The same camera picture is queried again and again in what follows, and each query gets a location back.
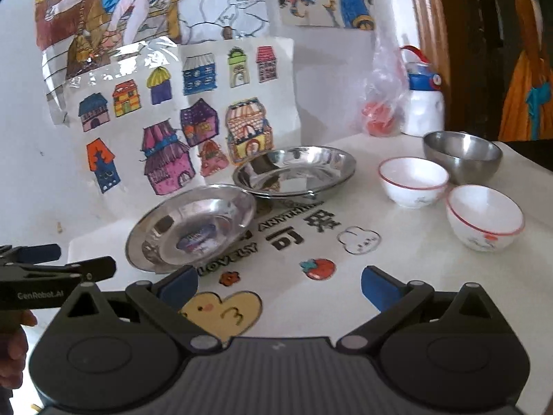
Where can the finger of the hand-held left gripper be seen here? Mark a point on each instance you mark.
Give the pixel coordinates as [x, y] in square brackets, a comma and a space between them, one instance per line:
[97, 267]
[36, 252]

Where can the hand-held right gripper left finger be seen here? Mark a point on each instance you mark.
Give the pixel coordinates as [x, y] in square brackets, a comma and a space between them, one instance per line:
[178, 285]

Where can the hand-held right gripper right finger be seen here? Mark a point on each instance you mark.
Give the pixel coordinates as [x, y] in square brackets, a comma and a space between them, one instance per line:
[380, 287]

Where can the stainless steel plate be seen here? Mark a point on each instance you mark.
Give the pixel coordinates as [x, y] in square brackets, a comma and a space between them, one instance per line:
[194, 224]
[298, 168]

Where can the white red-rimmed bowl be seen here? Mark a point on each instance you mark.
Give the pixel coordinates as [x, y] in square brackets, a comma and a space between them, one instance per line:
[412, 181]
[484, 216]

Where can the stainless steel bowl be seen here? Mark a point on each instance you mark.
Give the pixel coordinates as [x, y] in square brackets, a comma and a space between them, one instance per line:
[464, 155]

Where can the person's left hand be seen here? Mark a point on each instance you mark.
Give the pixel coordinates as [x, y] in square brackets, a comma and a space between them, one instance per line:
[13, 346]

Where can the white printed table mat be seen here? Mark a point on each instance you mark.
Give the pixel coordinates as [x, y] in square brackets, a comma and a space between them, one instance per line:
[389, 233]

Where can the coloured houses drawing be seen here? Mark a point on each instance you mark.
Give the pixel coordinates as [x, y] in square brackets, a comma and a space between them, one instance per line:
[181, 121]

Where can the clear plastic bag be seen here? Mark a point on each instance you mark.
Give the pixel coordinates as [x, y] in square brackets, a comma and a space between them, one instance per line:
[382, 95]

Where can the white water bottle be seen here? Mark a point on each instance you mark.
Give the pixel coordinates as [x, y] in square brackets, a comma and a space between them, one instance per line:
[421, 99]

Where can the orange dress figure painting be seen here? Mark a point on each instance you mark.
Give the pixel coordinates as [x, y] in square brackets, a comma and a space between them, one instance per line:
[529, 78]

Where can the coloured child drawing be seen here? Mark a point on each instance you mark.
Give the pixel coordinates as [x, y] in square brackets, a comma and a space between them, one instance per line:
[142, 4]

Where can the wooden door frame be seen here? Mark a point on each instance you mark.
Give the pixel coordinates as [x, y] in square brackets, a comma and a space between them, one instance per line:
[436, 30]

